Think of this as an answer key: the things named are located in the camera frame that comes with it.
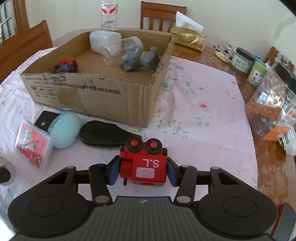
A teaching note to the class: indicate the green and white bottle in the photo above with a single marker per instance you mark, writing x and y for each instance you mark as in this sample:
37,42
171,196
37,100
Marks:
104,41

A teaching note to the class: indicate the grey round object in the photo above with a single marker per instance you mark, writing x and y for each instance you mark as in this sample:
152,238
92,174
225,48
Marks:
7,172

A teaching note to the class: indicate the light blue case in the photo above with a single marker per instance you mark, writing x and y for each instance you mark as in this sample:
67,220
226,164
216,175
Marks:
67,132

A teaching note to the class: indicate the gold tissue pack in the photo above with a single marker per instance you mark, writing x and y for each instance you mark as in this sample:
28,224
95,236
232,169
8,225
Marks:
188,38

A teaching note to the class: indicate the wooden door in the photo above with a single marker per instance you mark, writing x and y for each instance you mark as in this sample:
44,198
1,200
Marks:
11,18

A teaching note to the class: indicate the green lid small jar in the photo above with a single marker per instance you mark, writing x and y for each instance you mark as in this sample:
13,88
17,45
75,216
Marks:
256,75

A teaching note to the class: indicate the pink card pack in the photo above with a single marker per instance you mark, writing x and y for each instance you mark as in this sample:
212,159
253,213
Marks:
32,146

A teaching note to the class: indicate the red toy train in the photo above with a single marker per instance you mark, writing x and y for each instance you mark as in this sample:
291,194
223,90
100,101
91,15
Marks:
148,162

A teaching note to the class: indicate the grey animal toy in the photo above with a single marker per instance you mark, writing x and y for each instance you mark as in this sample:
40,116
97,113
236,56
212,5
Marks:
136,58

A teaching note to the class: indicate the clear plastic jar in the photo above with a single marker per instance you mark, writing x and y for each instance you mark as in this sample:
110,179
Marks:
111,55

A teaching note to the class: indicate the pink floral tablecloth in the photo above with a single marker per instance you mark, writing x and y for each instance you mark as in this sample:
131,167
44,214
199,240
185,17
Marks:
203,120

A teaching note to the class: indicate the bundle of pens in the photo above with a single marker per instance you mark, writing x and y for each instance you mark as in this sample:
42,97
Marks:
225,52

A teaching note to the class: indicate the orange and white box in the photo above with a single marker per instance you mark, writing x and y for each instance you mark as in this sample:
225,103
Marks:
284,132

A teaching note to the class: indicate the black lid glass jar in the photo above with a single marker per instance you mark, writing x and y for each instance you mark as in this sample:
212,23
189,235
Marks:
241,62

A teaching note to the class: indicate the clear plastic water bottle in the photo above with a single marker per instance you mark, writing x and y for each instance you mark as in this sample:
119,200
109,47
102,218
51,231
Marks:
109,16

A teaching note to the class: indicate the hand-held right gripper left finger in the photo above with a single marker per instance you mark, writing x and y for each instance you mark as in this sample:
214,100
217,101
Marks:
114,171

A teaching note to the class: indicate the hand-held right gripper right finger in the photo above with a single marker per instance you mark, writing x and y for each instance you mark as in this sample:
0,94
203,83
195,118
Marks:
174,172

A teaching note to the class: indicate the flat black card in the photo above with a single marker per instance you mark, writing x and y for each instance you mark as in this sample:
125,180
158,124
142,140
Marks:
44,119

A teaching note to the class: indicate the large clear black lid jar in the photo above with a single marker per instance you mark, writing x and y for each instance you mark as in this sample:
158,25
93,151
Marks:
270,104

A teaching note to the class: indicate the cardboard box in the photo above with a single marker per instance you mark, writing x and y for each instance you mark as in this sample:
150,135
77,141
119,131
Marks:
104,97

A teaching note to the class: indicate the black and red toy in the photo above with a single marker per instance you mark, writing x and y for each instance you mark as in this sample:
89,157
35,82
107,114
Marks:
66,67

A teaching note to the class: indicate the wooden dining chair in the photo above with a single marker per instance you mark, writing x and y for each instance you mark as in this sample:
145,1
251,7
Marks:
161,16
272,56
25,48

